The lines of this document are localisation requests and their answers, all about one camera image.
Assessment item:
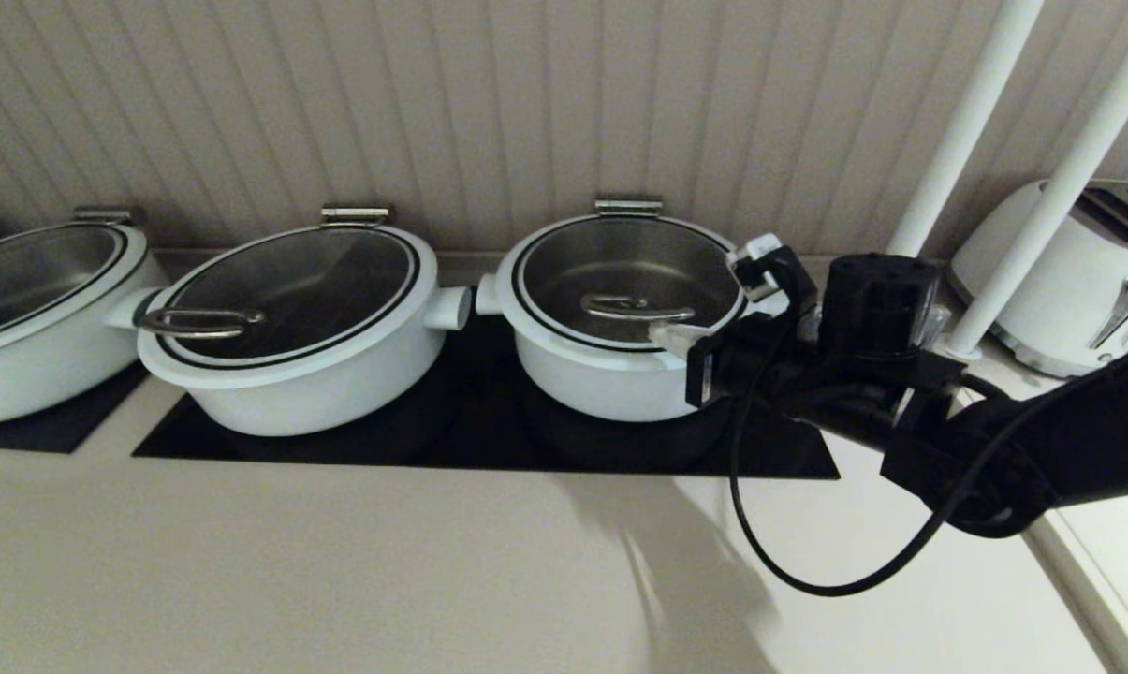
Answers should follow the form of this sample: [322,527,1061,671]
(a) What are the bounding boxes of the small glass pot lid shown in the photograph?
[493,215,769,371]

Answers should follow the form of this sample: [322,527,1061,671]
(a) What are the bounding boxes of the small white pot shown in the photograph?
[475,271,794,423]

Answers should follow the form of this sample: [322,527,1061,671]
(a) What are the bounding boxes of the large white pot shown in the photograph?
[105,281,473,438]
[0,251,171,427]

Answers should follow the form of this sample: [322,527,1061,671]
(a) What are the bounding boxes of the white toaster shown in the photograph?
[947,180,1128,378]

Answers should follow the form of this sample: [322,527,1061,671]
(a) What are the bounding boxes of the white round pole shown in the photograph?
[886,0,1044,258]
[943,0,1128,361]

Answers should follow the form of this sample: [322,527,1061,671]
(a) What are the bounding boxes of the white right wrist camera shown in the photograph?
[727,234,794,302]

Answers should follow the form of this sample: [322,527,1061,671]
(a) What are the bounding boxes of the black right camera cable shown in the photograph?
[727,248,1128,598]

